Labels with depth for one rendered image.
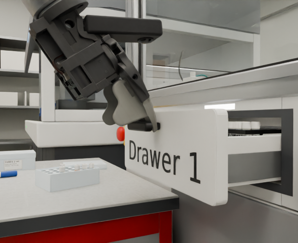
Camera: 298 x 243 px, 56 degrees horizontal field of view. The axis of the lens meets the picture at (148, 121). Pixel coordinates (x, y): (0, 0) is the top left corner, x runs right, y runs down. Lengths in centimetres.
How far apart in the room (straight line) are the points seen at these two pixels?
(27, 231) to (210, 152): 33
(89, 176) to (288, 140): 45
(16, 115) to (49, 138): 339
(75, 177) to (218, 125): 43
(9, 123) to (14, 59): 98
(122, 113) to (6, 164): 61
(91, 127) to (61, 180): 60
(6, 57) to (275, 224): 399
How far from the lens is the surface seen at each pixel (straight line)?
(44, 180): 67
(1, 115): 458
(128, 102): 39
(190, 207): 61
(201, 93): 56
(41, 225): 52
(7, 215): 53
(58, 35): 39
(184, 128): 37
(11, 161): 94
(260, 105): 44
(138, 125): 41
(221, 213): 53
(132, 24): 42
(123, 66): 38
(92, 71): 38
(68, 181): 66
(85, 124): 122
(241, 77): 47
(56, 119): 120
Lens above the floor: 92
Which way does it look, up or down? 1 degrees down
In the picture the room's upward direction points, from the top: straight up
